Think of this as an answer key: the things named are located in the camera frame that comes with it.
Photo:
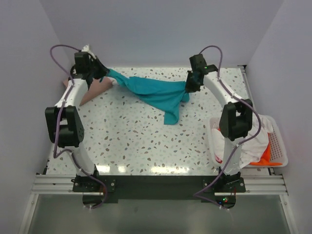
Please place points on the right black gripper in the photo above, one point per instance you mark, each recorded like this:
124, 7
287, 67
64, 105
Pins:
189, 88

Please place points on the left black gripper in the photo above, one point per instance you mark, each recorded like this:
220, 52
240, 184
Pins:
104, 70

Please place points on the teal t shirt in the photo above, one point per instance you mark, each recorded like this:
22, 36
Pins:
163, 95

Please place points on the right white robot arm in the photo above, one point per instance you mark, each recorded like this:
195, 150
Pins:
237, 117

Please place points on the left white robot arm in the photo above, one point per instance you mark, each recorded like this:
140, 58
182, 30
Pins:
64, 125

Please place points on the folded pink t shirt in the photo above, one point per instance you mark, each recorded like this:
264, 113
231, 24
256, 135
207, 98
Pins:
93, 90

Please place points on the white t shirt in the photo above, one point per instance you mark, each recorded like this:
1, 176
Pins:
256, 141

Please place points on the orange t shirt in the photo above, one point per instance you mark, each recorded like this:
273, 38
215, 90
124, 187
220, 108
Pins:
264, 156

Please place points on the white plastic basket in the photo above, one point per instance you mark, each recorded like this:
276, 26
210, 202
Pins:
266, 150

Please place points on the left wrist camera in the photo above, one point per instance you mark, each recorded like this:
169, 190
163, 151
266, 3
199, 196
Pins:
87, 49

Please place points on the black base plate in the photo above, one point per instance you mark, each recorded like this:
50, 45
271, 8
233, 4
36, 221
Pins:
224, 200

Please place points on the aluminium front rail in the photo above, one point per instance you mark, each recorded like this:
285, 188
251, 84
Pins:
248, 185

